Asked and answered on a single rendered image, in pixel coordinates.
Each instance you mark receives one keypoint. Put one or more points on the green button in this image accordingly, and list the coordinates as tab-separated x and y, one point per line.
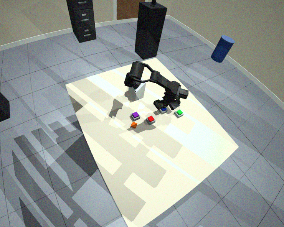
178	113

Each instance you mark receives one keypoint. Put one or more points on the orange block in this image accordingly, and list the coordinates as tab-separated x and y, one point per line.
133	125

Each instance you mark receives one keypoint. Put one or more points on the blue button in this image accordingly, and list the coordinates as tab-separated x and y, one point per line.
163	110

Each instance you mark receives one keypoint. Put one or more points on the purple button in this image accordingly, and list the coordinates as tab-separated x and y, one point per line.
135	116

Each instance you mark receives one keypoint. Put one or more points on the red button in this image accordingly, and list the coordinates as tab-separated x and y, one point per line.
150	120

